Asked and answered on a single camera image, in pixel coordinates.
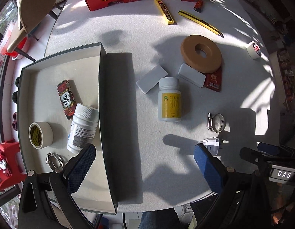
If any white power adapter plug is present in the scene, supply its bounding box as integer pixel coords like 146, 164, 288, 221
199, 137, 220, 156

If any metal hose clamp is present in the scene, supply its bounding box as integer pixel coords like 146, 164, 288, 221
207, 113, 226, 133
46, 152, 66, 171

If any white bottle yellow label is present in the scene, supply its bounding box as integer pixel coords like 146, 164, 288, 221
158, 77, 182, 122

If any white rectangular block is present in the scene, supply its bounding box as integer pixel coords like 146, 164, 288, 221
178, 63, 206, 88
136, 65, 168, 94

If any white tape red printed core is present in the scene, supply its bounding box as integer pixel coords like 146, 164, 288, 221
246, 41, 262, 60

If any white bottle grey label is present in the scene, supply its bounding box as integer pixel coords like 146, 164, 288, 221
66, 103, 99, 154

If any cream masking tape roll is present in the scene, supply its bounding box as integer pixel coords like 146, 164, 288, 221
28, 122, 53, 149

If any red plastic stool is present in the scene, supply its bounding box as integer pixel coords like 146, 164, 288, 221
0, 139, 26, 191

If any red patterned small box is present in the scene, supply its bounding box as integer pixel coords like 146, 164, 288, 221
56, 80, 77, 119

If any white storage tray box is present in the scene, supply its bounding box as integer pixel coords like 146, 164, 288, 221
17, 43, 117, 214

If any dark red card pack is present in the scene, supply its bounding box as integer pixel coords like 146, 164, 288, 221
204, 67, 222, 92

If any brown paper tape roll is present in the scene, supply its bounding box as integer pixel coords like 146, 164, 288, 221
181, 35, 222, 74

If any yellow utility knife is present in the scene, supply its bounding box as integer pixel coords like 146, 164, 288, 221
178, 10, 224, 38

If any red plastic basin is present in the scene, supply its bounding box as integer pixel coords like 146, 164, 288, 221
0, 21, 27, 56

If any yellow blade refill case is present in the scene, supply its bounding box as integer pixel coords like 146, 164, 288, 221
154, 0, 175, 25

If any red lighter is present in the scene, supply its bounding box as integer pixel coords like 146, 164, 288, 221
193, 0, 204, 12

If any beige chair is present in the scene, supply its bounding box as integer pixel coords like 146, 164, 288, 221
6, 0, 58, 53

